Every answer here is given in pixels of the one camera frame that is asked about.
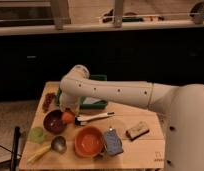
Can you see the white handled brush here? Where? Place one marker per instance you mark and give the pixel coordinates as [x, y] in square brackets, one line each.
[84, 119]

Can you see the small green cup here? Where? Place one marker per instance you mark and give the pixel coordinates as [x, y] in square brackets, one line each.
[37, 135]

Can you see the metal cup yellow handle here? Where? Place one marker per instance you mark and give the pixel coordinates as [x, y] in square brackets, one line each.
[58, 144]

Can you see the bunch of red grapes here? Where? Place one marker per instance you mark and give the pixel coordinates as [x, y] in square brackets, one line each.
[49, 97]

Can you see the black pole at left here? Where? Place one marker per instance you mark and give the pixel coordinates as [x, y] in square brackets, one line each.
[14, 154]

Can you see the dark red bowl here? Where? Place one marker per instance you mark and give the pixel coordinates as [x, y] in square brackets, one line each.
[53, 122]

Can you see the orange bowl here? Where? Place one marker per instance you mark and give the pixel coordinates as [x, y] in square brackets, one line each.
[88, 142]

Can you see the red apple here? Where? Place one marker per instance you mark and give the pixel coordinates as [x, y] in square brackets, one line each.
[68, 117]

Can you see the green plastic tray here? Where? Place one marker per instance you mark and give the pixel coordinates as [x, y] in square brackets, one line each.
[99, 105]

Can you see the grey cloth in tray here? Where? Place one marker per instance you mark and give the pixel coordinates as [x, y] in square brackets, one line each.
[90, 100]

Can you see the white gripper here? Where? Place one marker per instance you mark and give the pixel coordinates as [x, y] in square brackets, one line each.
[69, 102]

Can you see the blue grey sponge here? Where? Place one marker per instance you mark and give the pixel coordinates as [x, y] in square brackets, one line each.
[113, 143]

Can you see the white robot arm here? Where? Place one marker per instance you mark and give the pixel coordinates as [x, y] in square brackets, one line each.
[183, 106]

